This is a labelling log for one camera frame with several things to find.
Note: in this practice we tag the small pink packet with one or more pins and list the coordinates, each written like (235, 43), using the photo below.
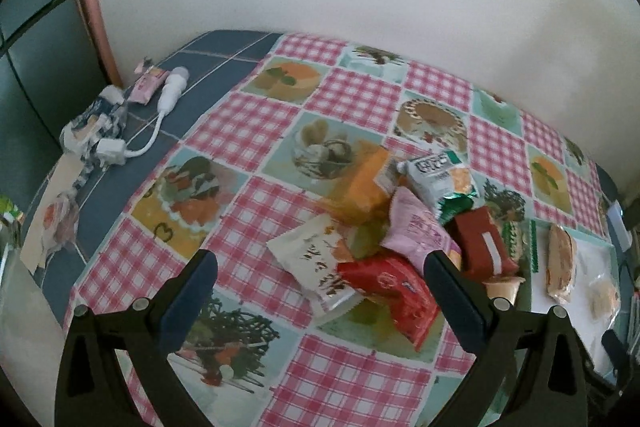
(147, 87)

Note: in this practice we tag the orange snack packet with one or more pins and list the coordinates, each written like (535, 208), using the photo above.
(367, 182)

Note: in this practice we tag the blue white patterned cloth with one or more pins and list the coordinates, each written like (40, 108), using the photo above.
(92, 122)

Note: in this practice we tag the peach snack packet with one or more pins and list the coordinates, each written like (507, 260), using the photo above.
(505, 289)

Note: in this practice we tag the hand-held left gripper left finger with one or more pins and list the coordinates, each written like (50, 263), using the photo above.
(187, 297)

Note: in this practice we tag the pink checked printed tablecloth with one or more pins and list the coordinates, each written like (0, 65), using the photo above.
(350, 97)

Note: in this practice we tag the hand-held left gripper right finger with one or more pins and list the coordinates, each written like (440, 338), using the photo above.
(450, 302)

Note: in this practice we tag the dark red snack packet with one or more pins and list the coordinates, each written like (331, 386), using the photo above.
(477, 242)

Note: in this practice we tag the pink snack packet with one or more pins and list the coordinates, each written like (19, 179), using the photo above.
(415, 227)

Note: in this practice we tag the blue lined cloth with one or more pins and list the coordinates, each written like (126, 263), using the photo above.
(210, 72)

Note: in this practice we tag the white shallow tray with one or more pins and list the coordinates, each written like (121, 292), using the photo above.
(537, 292)

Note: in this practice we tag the clear plastic wrapper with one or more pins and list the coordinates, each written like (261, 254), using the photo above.
(60, 219)

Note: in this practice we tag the white power strip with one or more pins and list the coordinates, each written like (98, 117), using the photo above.
(620, 227)

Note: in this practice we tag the white green snack packet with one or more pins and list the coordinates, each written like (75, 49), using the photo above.
(440, 179)

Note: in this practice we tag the large bun clear packet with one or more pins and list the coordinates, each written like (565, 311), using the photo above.
(560, 262)

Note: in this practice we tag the bright red snack packet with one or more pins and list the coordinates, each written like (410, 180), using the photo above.
(390, 287)

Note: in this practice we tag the beige paper sheet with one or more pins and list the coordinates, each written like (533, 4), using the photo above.
(37, 237)

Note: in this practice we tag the small pale bun packet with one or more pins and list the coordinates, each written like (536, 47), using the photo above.
(602, 299)

